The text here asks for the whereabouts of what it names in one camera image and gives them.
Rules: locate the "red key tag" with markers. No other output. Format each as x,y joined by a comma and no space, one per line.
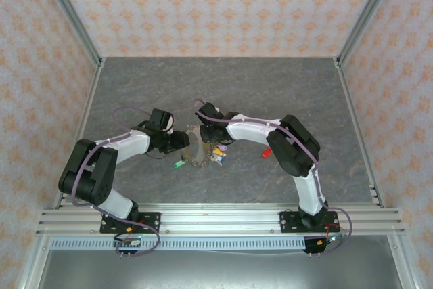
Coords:
266,153

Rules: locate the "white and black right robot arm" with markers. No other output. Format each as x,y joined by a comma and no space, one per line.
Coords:
250,131

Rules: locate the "grey metal sheet panel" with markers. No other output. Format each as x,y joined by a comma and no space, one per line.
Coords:
220,270

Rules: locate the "aluminium frame post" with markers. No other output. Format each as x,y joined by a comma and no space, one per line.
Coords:
369,15
71,15

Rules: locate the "wide aluminium mounting rail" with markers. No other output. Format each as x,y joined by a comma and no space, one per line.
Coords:
220,218

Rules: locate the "thin aluminium side rail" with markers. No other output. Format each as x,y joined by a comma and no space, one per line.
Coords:
360,133
88,106

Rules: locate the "metal disc with key rings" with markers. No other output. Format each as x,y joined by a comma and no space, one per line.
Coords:
200,155

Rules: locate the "yellow key tag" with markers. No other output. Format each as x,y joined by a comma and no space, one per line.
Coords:
222,154

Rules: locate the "aluminium frame leg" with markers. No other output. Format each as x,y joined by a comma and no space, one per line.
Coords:
34,262
400,262

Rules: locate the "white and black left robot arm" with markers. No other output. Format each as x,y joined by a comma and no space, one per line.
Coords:
128,147

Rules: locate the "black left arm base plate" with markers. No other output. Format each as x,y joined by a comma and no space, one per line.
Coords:
150,223

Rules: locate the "green key tag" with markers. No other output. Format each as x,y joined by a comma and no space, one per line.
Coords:
178,164

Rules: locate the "blue key tag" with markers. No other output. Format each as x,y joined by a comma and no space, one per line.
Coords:
221,160

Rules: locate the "black electronics bracket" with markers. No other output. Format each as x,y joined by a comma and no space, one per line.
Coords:
318,246
128,245

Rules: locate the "yellow toy object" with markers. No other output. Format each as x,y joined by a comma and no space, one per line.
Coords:
220,149

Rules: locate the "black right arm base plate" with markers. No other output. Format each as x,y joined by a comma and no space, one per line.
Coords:
289,223

